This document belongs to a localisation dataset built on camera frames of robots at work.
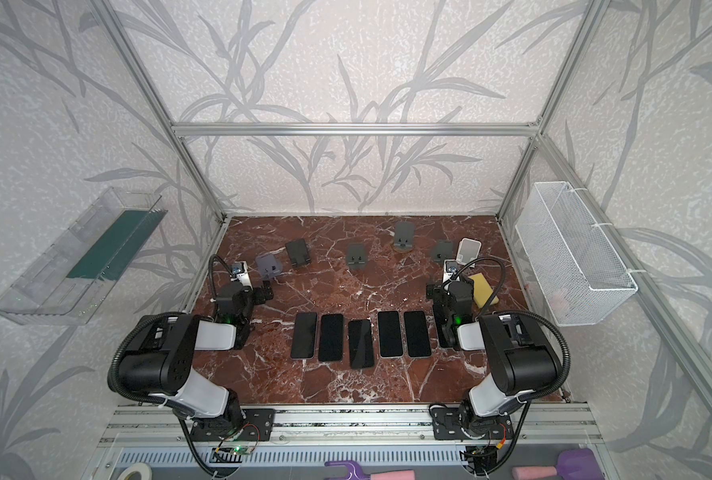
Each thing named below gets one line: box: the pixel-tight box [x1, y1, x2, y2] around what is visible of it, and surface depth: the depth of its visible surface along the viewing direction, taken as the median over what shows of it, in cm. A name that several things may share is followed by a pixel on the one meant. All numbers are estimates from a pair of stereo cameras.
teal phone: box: [404, 310, 432, 357], surface depth 91 cm
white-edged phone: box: [377, 310, 405, 359], surface depth 91 cm
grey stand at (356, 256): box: [346, 242, 368, 270], surface depth 108 cm
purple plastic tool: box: [324, 460, 372, 480], surface depth 69 cm
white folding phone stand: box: [456, 237, 482, 268], surface depth 104 cm
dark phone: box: [435, 314, 455, 348], surface depth 74 cm
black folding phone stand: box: [286, 238, 311, 267], surface depth 107 cm
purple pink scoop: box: [512, 448, 605, 480], surface depth 69 cm
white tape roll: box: [116, 462, 153, 480], surface depth 69 cm
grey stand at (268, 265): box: [256, 254, 283, 278], surface depth 104 cm
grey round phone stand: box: [430, 239, 455, 263], surface depth 110 cm
